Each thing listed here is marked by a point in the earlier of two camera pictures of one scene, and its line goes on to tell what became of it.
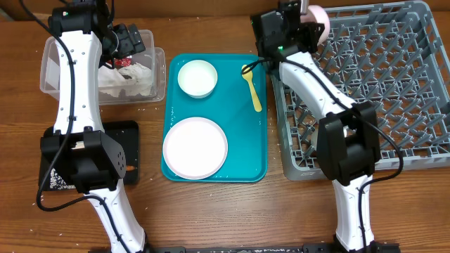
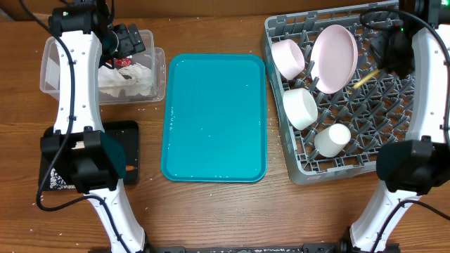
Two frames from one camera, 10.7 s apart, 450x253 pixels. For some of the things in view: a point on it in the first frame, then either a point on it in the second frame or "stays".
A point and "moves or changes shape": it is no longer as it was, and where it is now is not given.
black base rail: x=310 y=248 stays
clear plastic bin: x=136 y=79 stays
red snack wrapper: x=122 y=62 stays
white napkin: x=129 y=81 stays
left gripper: x=129 y=46 stays
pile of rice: x=56 y=182 stays
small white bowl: x=197 y=78 → x=300 y=107
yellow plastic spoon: x=248 y=76 → x=371 y=74
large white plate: x=195 y=148 → x=334 y=58
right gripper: x=306 y=31 → x=403 y=71
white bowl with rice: x=316 y=15 moves or changes shape
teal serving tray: x=231 y=105 stays
